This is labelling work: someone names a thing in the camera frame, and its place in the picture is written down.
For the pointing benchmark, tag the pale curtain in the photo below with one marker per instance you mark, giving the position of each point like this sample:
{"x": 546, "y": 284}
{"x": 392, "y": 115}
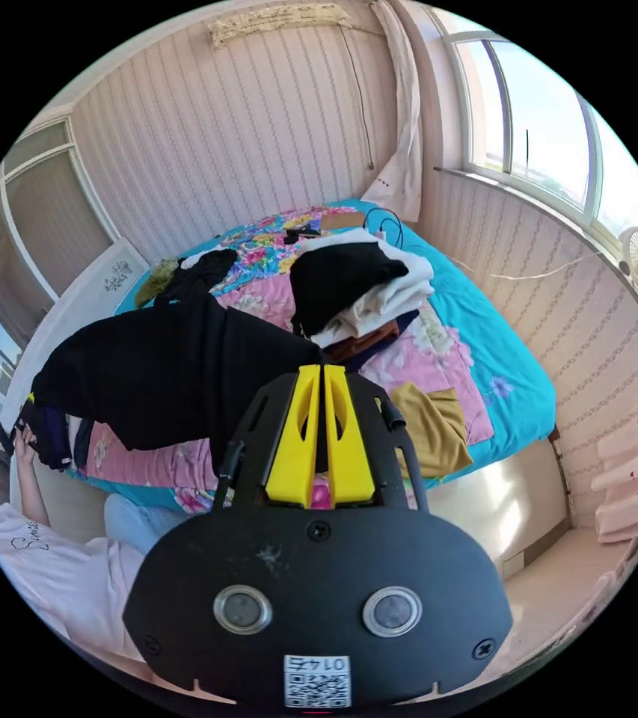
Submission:
{"x": 400, "y": 129}

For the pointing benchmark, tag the pile of clothes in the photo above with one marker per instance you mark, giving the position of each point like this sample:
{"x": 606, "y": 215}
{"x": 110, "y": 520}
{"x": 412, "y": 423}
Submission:
{"x": 391, "y": 289}

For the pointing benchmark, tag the cupboard with sliding doors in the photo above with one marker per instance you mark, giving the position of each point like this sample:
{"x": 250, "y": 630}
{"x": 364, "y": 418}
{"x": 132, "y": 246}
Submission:
{"x": 44, "y": 219}

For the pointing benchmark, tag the mustard yellow garment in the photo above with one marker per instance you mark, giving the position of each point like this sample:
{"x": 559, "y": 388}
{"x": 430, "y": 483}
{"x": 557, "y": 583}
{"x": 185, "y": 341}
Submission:
{"x": 436, "y": 432}

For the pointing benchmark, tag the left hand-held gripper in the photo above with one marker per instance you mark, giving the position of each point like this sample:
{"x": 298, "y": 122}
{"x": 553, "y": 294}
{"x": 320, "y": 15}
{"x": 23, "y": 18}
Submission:
{"x": 1, "y": 433}

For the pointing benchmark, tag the person's left forearm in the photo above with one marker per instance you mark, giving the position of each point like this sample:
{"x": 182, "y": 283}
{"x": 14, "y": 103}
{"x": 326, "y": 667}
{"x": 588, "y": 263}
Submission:
{"x": 32, "y": 488}

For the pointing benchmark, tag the bed with flowered quilt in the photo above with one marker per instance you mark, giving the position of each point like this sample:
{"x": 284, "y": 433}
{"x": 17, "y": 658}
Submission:
{"x": 487, "y": 314}

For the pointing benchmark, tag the lace wall cloth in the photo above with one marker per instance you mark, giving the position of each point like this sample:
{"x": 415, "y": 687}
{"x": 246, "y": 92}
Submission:
{"x": 279, "y": 25}

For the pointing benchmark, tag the person's left hand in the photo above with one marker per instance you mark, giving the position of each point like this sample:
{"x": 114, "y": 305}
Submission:
{"x": 24, "y": 443}

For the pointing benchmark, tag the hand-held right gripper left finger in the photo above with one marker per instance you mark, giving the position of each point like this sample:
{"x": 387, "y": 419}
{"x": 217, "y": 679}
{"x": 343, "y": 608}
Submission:
{"x": 296, "y": 437}

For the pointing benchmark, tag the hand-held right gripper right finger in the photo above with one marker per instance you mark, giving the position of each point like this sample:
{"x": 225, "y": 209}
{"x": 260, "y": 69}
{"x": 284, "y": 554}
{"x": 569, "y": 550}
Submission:
{"x": 352, "y": 443}

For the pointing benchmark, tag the person's body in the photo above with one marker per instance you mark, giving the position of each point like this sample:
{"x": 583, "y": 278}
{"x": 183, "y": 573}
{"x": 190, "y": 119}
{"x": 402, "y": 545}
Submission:
{"x": 60, "y": 572}

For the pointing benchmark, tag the brown flat carton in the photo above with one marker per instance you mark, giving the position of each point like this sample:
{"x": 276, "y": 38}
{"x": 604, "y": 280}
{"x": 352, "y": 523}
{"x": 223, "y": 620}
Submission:
{"x": 342, "y": 220}

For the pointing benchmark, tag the heap of black and olive clothes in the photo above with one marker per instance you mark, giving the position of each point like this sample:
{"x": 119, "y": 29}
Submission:
{"x": 198, "y": 275}

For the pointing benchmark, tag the black long pants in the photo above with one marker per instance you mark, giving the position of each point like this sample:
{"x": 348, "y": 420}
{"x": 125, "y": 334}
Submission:
{"x": 156, "y": 381}

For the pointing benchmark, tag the large window with white frame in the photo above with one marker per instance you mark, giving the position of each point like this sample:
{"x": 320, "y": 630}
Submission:
{"x": 532, "y": 129}

